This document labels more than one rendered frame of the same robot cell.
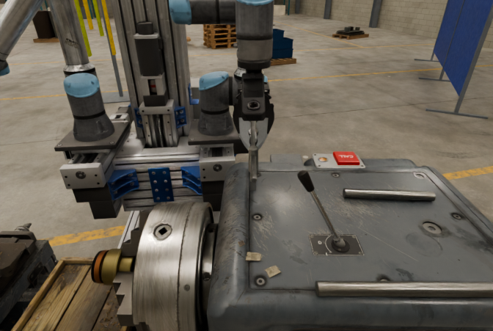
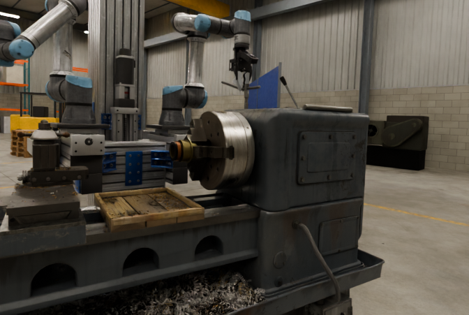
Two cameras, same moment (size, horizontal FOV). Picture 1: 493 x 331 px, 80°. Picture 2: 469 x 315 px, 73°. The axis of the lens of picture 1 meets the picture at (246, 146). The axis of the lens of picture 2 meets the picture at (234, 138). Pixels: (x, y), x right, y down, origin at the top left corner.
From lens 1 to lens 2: 1.12 m
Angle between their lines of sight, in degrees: 39
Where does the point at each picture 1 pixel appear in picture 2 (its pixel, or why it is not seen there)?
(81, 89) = (86, 81)
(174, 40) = (139, 66)
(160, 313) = (239, 140)
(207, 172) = not seen: hidden behind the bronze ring
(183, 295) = (247, 130)
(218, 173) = not seen: hidden behind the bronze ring
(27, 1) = (65, 15)
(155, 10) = (129, 45)
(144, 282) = (228, 126)
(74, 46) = (68, 57)
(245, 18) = (243, 25)
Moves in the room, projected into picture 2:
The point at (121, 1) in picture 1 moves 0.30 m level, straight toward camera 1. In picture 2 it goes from (107, 34) to (142, 26)
